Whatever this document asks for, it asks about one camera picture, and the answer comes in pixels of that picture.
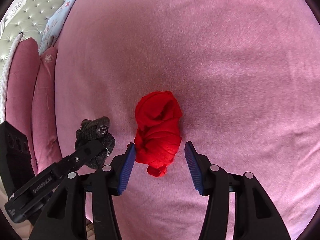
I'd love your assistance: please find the red cloth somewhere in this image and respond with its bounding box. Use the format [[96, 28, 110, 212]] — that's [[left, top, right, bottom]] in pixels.
[[135, 91, 182, 177]]

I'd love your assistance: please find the pink embroidered pillow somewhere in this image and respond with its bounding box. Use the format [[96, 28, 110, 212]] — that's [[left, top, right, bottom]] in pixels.
[[31, 47, 62, 173]]

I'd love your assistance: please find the dark green sock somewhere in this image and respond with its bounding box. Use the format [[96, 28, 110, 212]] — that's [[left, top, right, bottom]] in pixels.
[[75, 116, 116, 170]]

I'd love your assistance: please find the pink folded quilt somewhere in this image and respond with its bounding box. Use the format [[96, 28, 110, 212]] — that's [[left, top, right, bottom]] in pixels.
[[1, 33, 40, 173]]

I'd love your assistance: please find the light blue pillow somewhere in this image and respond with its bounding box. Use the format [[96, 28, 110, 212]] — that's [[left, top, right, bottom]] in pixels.
[[39, 0, 76, 55]]

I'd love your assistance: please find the green tufted headboard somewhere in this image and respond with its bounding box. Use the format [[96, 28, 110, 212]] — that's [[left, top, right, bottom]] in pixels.
[[0, 0, 68, 81]]

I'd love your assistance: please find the pink bed sheet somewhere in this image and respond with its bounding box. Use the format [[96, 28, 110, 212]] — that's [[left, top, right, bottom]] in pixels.
[[55, 0, 319, 239]]

